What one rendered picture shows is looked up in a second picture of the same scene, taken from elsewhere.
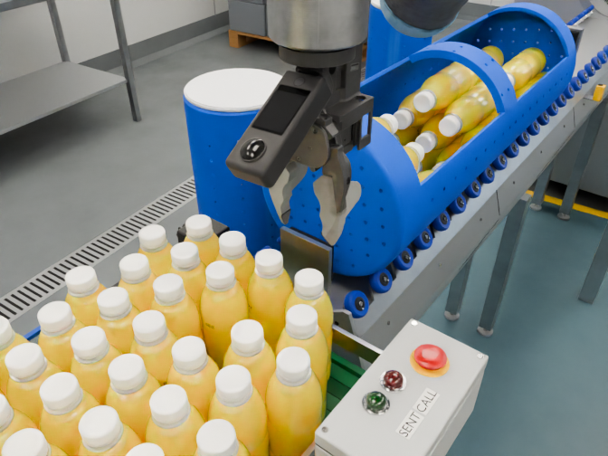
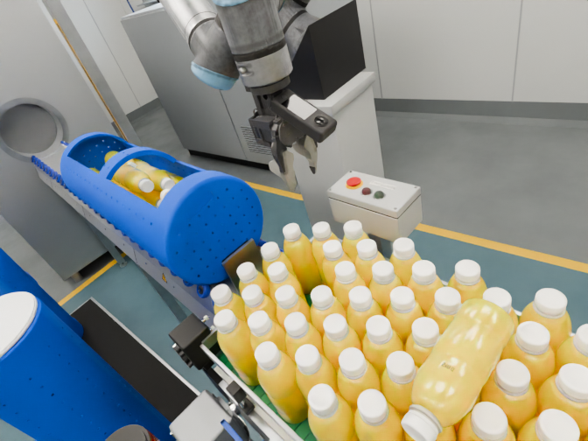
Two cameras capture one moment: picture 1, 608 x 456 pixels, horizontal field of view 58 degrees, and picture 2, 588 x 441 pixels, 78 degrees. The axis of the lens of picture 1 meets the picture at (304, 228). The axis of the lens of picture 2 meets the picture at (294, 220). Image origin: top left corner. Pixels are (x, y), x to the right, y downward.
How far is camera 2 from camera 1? 71 cm
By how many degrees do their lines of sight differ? 57
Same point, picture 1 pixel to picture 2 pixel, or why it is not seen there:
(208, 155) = (35, 386)
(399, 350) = (347, 192)
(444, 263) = not seen: hidden behind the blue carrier
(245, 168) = (331, 126)
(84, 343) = (339, 323)
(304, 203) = (209, 247)
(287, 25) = (283, 65)
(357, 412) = (384, 200)
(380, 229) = (251, 209)
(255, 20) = not seen: outside the picture
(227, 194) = (76, 390)
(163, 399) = (382, 269)
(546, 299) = not seen: hidden behind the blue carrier
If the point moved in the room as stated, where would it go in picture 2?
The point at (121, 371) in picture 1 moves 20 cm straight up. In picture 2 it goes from (363, 294) to (343, 204)
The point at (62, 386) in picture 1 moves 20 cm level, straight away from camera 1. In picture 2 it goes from (378, 322) to (269, 394)
